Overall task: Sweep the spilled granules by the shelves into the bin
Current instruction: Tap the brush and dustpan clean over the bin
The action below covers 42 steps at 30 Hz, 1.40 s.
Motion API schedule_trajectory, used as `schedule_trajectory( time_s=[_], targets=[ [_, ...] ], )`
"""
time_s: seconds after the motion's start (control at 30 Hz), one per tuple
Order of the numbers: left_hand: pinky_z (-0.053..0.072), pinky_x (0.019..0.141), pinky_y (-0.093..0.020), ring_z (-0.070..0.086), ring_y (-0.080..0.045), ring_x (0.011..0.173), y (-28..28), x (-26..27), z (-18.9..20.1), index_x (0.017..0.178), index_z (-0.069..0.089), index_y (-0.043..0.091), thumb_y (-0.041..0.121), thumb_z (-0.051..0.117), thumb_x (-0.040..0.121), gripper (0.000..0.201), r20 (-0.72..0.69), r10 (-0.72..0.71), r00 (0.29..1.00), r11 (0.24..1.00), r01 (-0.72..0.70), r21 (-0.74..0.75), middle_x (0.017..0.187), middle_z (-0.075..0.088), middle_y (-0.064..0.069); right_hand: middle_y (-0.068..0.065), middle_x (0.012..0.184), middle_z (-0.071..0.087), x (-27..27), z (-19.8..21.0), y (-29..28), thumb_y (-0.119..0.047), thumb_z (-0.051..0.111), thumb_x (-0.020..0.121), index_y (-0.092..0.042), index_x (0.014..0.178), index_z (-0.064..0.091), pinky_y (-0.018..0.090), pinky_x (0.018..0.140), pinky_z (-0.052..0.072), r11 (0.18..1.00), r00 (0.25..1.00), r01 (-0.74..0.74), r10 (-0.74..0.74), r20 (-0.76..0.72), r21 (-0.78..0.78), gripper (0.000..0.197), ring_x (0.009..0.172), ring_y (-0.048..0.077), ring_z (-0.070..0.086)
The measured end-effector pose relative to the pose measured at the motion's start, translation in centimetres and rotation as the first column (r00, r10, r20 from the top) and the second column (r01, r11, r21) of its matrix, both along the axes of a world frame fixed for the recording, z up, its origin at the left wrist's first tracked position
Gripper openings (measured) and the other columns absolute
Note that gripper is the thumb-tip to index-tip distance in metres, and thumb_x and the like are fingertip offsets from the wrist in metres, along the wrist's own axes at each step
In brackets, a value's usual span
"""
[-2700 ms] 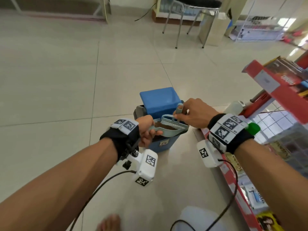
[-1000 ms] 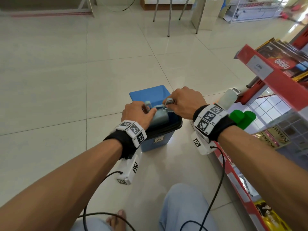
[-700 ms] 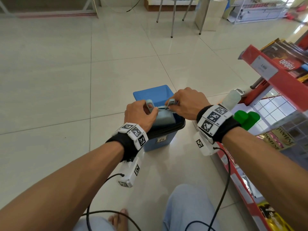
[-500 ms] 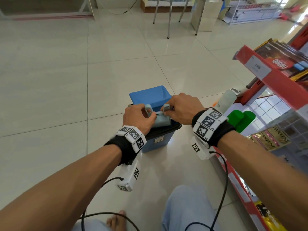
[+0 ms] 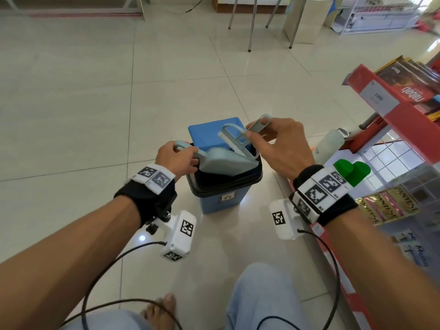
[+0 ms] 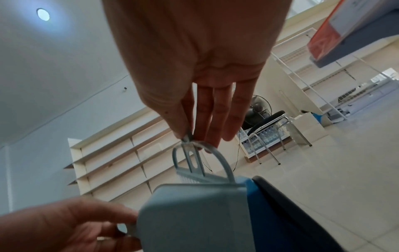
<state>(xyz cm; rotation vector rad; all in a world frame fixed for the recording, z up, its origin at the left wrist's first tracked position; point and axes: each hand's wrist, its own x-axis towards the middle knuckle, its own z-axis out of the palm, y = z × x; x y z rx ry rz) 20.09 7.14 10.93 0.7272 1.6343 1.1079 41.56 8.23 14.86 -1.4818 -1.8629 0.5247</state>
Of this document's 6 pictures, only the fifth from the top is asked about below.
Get person's left hand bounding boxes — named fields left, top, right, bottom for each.
left=154, top=140, right=200, bottom=182

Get person's right hand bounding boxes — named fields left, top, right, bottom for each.
left=246, top=117, right=316, bottom=182

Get blue bin with black lid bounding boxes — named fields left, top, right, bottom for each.
left=185, top=116, right=264, bottom=215

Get light blue plastic dustpan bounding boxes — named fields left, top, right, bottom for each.
left=173, top=140, right=260, bottom=177

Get light blue brush white bristles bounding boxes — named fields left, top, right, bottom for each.
left=217, top=114, right=274, bottom=160

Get person's right forearm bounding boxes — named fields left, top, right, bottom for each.
left=323, top=223, right=440, bottom=330

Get person's left forearm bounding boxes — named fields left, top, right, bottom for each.
left=0, top=195, right=142, bottom=330

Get person's right leg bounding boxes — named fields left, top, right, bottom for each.
left=225, top=263, right=303, bottom=330

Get black left wristband with markers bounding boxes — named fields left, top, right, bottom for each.
left=113, top=164, right=178, bottom=228

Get black wristband with markers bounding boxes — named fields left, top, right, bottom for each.
left=288, top=165, right=359, bottom=227
left=113, top=164, right=178, bottom=228

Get white bottle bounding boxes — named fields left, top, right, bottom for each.
left=311, top=127, right=350, bottom=165

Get black right wristband with markers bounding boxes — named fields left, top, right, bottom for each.
left=288, top=165, right=359, bottom=227

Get green shampoo bottle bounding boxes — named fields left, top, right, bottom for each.
left=352, top=161, right=372, bottom=184
left=333, top=158, right=360, bottom=188

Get stack of gold sachets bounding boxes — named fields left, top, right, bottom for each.
left=355, top=184, right=422, bottom=226

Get metal stool legs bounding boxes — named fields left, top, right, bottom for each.
left=228, top=0, right=286, bottom=53

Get silver metal cabinet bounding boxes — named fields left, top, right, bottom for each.
left=283, top=0, right=334, bottom=50

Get stack of red snack packets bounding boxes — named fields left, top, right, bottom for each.
left=374, top=55, right=440, bottom=116

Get wooden furniture base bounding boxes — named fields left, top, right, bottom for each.
left=210, top=0, right=288, bottom=15

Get stack of white blue sachets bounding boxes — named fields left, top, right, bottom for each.
left=391, top=228, right=430, bottom=269

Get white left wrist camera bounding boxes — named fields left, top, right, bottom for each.
left=146, top=210, right=198, bottom=262

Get white wire grid rack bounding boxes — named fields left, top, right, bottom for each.
left=357, top=128, right=440, bottom=217

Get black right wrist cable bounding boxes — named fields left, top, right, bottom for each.
left=256, top=229, right=341, bottom=330

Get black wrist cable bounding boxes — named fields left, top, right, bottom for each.
left=256, top=229, right=341, bottom=330
left=58, top=241, right=183, bottom=330

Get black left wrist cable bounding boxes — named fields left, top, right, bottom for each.
left=58, top=241, right=183, bottom=330

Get thin black wall cable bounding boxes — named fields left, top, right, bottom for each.
left=151, top=0, right=207, bottom=14

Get white wire display rack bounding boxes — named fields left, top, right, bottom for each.
left=331, top=0, right=427, bottom=35

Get metal glass door frame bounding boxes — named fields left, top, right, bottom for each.
left=0, top=0, right=147, bottom=21

